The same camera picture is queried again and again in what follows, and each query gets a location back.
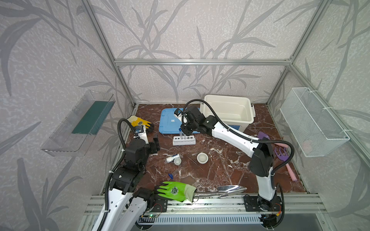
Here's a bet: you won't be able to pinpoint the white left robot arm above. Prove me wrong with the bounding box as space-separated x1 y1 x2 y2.
92 118 161 231

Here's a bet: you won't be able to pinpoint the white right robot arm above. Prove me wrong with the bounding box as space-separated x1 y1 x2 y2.
174 99 295 211

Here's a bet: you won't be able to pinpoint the white test tube rack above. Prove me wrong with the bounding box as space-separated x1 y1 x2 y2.
172 135 196 146

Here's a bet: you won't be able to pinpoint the blue plastic bin lid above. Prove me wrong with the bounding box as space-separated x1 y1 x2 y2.
158 107 202 135

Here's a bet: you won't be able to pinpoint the yellow black work glove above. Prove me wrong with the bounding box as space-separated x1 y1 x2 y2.
127 116 154 132

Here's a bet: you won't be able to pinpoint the white ceramic mortar bowl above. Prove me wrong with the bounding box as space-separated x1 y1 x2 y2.
197 153 209 164

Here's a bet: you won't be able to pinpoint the thin metal tweezers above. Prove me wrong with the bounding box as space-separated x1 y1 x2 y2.
187 156 203 170

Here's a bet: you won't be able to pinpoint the white plastic storage bin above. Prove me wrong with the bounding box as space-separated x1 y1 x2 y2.
204 95 256 132

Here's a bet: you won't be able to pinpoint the green work glove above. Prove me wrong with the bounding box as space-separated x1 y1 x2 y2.
155 182 197 202

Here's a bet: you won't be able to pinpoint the purple pink plastic scoop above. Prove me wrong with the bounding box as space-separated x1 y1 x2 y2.
257 131 298 182

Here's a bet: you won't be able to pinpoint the silver metal trowel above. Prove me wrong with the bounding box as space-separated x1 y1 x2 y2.
194 185 247 199

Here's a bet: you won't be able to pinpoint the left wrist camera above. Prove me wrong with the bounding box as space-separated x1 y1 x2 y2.
134 125 149 144

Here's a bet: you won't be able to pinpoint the clear plastic wall shelf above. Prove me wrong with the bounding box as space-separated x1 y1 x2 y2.
41 90 116 157

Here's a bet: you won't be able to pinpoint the white wire mesh basket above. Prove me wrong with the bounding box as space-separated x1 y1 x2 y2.
280 87 350 157

